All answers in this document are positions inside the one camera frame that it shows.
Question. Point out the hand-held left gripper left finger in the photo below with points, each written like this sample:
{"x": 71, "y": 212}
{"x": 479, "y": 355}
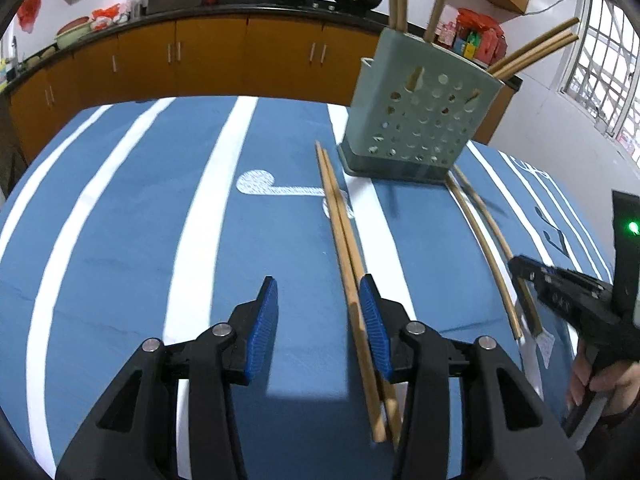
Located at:
{"x": 262, "y": 330}

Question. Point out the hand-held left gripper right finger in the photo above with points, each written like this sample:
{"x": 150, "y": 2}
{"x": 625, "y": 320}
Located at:
{"x": 372, "y": 330}

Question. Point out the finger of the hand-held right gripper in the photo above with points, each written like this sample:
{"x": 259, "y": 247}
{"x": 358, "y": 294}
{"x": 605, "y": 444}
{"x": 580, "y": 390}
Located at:
{"x": 575, "y": 295}

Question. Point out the green perforated utensil holder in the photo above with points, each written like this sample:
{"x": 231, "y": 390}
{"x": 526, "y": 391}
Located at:
{"x": 430, "y": 125}

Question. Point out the person's right hand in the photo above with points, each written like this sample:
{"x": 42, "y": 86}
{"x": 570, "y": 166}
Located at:
{"x": 620, "y": 385}

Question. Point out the blue white striped tablecloth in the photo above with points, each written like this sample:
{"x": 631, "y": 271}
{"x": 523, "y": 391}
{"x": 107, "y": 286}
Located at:
{"x": 150, "y": 235}

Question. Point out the barred window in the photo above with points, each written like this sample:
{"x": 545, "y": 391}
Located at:
{"x": 600, "y": 60}

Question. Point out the large red bottle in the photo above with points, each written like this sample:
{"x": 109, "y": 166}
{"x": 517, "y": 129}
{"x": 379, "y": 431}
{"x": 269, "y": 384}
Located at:
{"x": 492, "y": 47}

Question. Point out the wooden lower cabinets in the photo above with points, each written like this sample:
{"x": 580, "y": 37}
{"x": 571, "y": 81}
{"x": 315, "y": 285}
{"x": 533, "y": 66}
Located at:
{"x": 210, "y": 55}

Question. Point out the red bag over bottles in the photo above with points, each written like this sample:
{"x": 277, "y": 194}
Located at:
{"x": 480, "y": 20}

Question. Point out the pink bottle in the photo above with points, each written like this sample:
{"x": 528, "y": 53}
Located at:
{"x": 446, "y": 35}

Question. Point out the black kitchen countertop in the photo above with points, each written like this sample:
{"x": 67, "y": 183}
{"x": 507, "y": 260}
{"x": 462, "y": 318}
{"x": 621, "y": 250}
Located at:
{"x": 225, "y": 7}

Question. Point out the gas stove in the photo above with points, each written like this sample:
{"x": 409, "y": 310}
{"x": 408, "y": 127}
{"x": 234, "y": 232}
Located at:
{"x": 320, "y": 5}

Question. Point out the green plastic basin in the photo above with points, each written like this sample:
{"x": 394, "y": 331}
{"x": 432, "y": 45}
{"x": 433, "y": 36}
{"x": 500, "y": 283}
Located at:
{"x": 72, "y": 37}

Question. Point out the red white plastic bag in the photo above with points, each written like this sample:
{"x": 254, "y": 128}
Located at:
{"x": 107, "y": 16}

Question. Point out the red plastic bag on hook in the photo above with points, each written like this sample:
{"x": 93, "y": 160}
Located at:
{"x": 31, "y": 10}

